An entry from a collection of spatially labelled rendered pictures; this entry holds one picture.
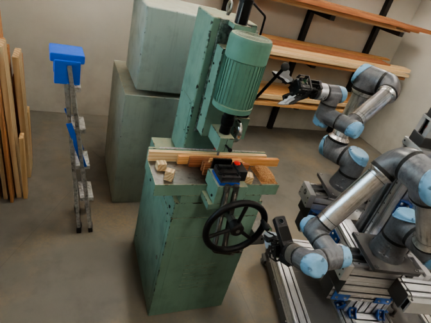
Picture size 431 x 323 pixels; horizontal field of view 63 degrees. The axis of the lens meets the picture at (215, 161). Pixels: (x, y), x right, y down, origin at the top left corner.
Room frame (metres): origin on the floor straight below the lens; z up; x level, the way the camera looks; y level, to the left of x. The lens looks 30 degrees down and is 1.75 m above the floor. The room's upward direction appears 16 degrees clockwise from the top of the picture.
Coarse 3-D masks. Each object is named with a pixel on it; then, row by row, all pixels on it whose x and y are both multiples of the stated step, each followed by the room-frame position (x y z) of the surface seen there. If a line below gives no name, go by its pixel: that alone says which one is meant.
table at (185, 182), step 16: (160, 176) 1.22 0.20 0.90; (176, 176) 1.25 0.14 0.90; (192, 176) 1.28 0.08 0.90; (256, 176) 1.44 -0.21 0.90; (160, 192) 1.16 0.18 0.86; (176, 192) 1.19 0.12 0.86; (192, 192) 1.23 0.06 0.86; (256, 192) 1.37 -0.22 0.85; (272, 192) 1.41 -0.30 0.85; (208, 208) 1.16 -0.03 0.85; (240, 208) 1.23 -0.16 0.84
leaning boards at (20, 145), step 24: (0, 24) 2.15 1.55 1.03; (0, 48) 1.76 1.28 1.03; (0, 72) 1.76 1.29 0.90; (0, 96) 1.72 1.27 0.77; (24, 96) 2.11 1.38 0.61; (0, 120) 1.71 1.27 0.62; (24, 120) 2.01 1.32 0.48; (0, 144) 1.73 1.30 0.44; (24, 144) 1.85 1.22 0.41; (0, 168) 1.73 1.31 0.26; (24, 168) 1.80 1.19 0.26; (0, 192) 1.74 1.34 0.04; (24, 192) 1.79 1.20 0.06
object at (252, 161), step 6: (180, 156) 1.35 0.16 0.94; (186, 156) 1.37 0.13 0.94; (228, 156) 1.48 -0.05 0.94; (234, 156) 1.49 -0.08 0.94; (180, 162) 1.35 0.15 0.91; (186, 162) 1.37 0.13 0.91; (246, 162) 1.51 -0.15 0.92; (252, 162) 1.52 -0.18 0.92; (258, 162) 1.54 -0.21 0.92; (264, 162) 1.55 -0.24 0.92; (270, 162) 1.57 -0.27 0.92; (276, 162) 1.59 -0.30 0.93
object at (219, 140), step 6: (210, 126) 1.50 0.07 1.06; (216, 126) 1.49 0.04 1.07; (210, 132) 1.49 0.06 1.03; (216, 132) 1.43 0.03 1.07; (210, 138) 1.47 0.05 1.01; (216, 138) 1.42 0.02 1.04; (222, 138) 1.39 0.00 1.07; (228, 138) 1.40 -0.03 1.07; (216, 144) 1.40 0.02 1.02; (222, 144) 1.39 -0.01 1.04; (228, 144) 1.40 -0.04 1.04; (216, 150) 1.39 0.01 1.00; (222, 150) 1.39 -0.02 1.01
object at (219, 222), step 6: (228, 186) 1.18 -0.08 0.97; (234, 186) 1.19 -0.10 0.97; (228, 192) 1.18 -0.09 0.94; (234, 192) 1.19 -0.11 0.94; (222, 198) 1.18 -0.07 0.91; (234, 198) 1.19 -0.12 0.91; (222, 204) 1.17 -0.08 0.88; (234, 210) 1.20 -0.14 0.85; (222, 216) 1.17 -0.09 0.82; (222, 222) 1.18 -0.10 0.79; (216, 228) 1.17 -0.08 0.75; (228, 234) 1.19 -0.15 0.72; (216, 240) 1.17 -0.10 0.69; (216, 252) 1.17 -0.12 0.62; (234, 252) 1.24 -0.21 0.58; (240, 252) 1.27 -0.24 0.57
